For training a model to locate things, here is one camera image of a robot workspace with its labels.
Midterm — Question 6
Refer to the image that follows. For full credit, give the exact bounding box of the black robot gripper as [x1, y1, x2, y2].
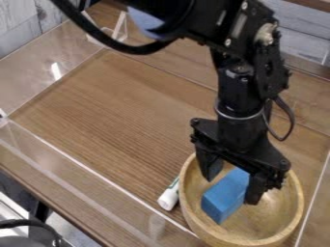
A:
[191, 109, 291, 206]

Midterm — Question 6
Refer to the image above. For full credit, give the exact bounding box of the blue rectangular block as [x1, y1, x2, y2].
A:
[202, 168, 248, 224]

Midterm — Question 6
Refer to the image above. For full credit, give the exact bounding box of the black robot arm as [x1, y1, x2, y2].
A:
[124, 0, 292, 205]

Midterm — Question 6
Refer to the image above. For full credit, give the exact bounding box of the brown wooden bowl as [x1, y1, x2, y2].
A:
[179, 153, 304, 247]

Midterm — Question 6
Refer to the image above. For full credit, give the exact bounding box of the white green-capped marker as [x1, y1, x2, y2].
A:
[157, 178, 179, 211]

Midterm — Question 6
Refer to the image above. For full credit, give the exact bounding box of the black metal stand base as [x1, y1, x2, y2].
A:
[0, 226, 75, 247]

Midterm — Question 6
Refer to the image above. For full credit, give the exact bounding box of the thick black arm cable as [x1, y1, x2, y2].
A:
[49, 0, 195, 56]

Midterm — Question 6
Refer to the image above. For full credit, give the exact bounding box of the clear acrylic corner bracket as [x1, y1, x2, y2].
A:
[81, 11, 128, 47]

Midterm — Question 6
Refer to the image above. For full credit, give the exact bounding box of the black cable lower left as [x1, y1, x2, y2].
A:
[0, 219, 61, 244]

